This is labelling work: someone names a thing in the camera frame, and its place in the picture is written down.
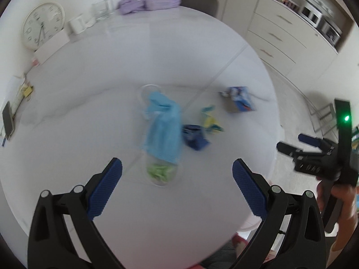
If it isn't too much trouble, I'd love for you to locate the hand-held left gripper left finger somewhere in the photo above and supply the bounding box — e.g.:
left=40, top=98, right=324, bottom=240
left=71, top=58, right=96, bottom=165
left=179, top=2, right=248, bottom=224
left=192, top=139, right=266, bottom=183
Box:
left=27, top=158, right=123, bottom=269

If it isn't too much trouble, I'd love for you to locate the white cup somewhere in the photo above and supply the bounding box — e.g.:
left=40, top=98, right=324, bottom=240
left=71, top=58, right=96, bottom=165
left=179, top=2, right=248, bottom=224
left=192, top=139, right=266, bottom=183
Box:
left=68, top=14, right=91, bottom=35

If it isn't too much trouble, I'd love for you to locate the blue wrapper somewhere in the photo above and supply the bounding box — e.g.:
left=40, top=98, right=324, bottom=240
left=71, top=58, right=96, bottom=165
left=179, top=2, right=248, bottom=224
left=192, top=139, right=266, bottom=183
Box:
left=182, top=124, right=210, bottom=150

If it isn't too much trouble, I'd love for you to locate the beige drawer cabinet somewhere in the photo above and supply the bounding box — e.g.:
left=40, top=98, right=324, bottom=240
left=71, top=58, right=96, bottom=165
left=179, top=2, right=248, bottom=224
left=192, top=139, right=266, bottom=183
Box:
left=247, top=0, right=338, bottom=77

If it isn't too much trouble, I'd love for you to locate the metal folding stool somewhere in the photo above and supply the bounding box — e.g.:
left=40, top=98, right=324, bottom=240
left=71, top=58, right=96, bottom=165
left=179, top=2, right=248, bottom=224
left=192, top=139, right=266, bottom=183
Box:
left=309, top=103, right=341, bottom=133

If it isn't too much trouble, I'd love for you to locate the blue face mask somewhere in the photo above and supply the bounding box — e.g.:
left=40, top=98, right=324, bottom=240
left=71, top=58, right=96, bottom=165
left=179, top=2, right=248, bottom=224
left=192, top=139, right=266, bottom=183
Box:
left=139, top=84, right=183, bottom=164

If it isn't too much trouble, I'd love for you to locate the white countertop oven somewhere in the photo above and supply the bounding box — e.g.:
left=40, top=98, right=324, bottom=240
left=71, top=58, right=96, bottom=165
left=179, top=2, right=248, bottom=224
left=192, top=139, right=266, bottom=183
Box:
left=301, top=0, right=324, bottom=24

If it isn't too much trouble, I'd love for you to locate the blue printed carton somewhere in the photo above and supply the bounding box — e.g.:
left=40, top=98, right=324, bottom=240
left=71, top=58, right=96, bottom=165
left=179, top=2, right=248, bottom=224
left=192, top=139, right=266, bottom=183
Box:
left=220, top=86, right=256, bottom=113

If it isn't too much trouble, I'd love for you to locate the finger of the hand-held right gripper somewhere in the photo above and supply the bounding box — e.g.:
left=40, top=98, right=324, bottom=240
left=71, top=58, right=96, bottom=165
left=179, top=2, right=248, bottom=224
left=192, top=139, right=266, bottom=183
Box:
left=276, top=142, right=304, bottom=158
left=298, top=134, right=329, bottom=150

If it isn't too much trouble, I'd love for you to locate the yellow wrapper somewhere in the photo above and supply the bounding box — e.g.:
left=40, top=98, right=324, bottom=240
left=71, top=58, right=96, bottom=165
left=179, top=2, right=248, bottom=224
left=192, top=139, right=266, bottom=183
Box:
left=200, top=105, right=224, bottom=133

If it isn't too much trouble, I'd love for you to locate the silver toaster oven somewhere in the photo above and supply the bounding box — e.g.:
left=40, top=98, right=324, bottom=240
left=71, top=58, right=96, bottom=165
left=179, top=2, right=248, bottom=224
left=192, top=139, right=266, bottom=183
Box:
left=318, top=17, right=343, bottom=45

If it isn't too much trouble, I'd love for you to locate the green paper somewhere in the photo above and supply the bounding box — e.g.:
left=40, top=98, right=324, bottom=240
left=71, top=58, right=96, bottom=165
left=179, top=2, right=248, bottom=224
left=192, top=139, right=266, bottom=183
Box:
left=146, top=163, right=177, bottom=184

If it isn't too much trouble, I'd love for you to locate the white cardboard box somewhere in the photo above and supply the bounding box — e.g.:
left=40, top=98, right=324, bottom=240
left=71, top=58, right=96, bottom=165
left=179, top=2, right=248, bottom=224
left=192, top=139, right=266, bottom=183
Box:
left=35, top=31, right=70, bottom=62

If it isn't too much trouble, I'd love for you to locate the round white wall clock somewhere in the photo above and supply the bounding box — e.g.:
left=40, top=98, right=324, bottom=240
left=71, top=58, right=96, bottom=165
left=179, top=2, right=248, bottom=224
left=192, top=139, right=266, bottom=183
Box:
left=22, top=2, right=66, bottom=51

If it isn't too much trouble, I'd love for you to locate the person's right forearm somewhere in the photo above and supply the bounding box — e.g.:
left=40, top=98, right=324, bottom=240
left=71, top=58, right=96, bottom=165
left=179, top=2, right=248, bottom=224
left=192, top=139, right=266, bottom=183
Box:
left=329, top=219, right=359, bottom=260

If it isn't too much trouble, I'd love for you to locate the clear glass jar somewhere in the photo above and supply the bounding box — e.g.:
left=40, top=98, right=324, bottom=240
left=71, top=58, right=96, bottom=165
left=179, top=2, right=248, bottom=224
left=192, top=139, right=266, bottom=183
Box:
left=92, top=0, right=115, bottom=21

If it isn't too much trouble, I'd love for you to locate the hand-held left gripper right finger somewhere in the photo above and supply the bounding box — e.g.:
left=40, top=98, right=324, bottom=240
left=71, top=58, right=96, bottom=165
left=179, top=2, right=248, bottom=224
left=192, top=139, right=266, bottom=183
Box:
left=232, top=158, right=327, bottom=269

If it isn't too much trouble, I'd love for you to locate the dark chair back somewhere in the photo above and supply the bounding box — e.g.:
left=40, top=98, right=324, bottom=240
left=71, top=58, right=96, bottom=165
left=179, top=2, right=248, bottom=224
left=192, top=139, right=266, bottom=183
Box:
left=179, top=0, right=220, bottom=21

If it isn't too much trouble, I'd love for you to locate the black smartphone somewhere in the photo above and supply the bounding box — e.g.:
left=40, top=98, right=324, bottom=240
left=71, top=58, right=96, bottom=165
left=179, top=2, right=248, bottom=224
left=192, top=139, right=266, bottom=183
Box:
left=2, top=101, right=15, bottom=141

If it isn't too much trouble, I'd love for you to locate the person's right hand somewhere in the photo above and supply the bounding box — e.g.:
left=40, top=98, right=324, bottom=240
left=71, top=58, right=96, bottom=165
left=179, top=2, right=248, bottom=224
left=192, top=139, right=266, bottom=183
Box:
left=316, top=183, right=359, bottom=230

